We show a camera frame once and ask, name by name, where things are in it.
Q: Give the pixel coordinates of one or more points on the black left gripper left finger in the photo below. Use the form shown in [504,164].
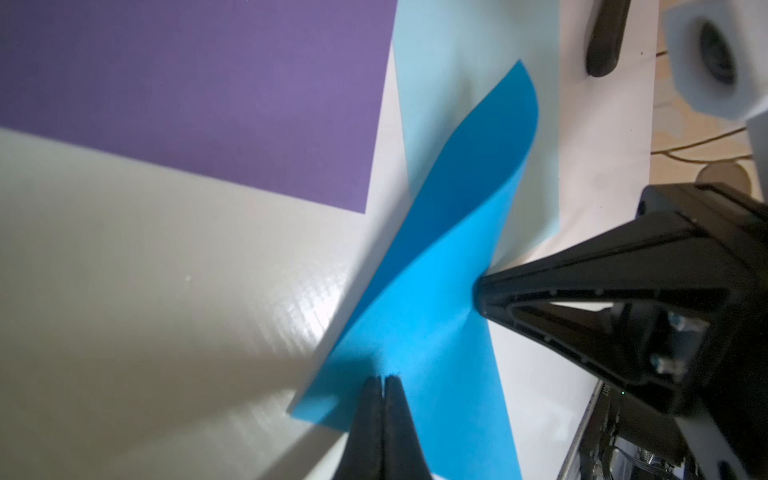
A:
[362,457]

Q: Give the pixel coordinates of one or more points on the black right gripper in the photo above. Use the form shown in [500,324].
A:
[699,251]

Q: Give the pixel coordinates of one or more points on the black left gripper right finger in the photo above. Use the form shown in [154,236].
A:
[403,457]

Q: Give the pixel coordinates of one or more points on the light blue square paper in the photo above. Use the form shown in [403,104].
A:
[479,96]

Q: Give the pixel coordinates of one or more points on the purple square paper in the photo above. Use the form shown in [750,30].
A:
[283,96]

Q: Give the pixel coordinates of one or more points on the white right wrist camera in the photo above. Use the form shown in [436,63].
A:
[718,56]

